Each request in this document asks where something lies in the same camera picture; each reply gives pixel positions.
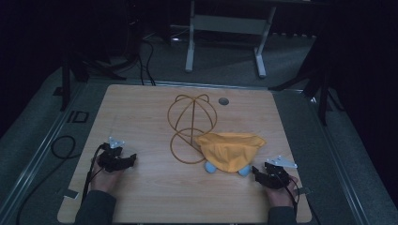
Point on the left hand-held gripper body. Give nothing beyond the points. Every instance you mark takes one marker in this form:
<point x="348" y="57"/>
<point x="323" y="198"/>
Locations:
<point x="110" y="157"/>

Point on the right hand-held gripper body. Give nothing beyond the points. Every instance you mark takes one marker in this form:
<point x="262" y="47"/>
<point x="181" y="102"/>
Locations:
<point x="277" y="178"/>

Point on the orange cloth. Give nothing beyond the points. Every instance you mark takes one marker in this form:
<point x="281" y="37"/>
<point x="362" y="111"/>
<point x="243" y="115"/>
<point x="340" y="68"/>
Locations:
<point x="230" y="151"/>

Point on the person's right hand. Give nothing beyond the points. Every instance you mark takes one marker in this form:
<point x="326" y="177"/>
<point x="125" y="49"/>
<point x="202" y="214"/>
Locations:
<point x="283" y="197"/>

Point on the person's left hand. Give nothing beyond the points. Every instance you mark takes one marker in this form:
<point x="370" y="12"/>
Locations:
<point x="104" y="181"/>

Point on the grey tape piece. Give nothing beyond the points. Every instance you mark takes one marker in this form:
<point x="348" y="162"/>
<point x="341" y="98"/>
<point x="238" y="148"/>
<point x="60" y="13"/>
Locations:
<point x="71" y="194"/>
<point x="303" y="190"/>

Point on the grey table grommet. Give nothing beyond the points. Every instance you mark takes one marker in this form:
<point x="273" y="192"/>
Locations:
<point x="223" y="101"/>

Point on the black stand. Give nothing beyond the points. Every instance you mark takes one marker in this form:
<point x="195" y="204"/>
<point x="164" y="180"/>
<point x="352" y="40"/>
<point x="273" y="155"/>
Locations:
<point x="324" y="103"/>
<point x="65" y="87"/>

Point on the metal floor rail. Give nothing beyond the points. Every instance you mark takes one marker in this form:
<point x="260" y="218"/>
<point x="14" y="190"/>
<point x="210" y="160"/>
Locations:
<point x="175" y="83"/>
<point x="335" y="156"/>
<point x="31" y="170"/>

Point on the white desk frame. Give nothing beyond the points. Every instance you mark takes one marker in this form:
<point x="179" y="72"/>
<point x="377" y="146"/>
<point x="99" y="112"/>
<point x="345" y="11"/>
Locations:
<point x="191" y="47"/>

